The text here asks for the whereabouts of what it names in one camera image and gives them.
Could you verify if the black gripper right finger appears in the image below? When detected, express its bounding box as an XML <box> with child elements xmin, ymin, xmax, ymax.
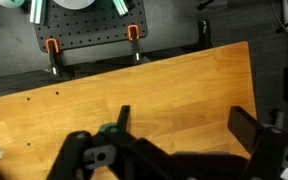
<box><xmin>227</xmin><ymin>105</ymin><xmax>288</xmax><ymax>180</ymax></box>

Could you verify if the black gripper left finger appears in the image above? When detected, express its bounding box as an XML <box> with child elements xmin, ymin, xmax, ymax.
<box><xmin>47</xmin><ymin>104</ymin><xmax>172</xmax><ymax>180</ymax></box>

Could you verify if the black perforated mounting board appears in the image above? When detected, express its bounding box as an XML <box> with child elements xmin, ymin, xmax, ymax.
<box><xmin>33</xmin><ymin>0</ymin><xmax>149</xmax><ymax>53</ymax></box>

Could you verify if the aluminium extrusion bar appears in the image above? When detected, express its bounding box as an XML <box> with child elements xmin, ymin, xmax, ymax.
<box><xmin>111</xmin><ymin>0</ymin><xmax>132</xmax><ymax>18</ymax></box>
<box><xmin>29</xmin><ymin>0</ymin><xmax>49</xmax><ymax>25</ymax></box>

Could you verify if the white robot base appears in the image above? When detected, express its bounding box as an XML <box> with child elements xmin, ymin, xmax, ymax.
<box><xmin>51</xmin><ymin>0</ymin><xmax>97</xmax><ymax>11</ymax></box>

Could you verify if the black clamp orange handle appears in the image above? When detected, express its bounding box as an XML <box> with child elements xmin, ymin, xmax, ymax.
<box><xmin>126</xmin><ymin>24</ymin><xmax>144</xmax><ymax>65</ymax></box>
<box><xmin>44</xmin><ymin>37</ymin><xmax>66</xmax><ymax>78</ymax></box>

